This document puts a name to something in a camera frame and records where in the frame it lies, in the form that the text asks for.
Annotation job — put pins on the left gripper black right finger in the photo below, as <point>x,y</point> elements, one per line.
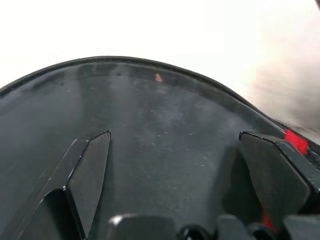
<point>280,180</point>

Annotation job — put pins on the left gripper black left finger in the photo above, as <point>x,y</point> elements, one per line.
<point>85,180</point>

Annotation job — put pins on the black table tennis paddle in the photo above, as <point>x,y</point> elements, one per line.
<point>160,150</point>

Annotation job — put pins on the black clear zip pouch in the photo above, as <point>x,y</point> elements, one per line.
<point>195,72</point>

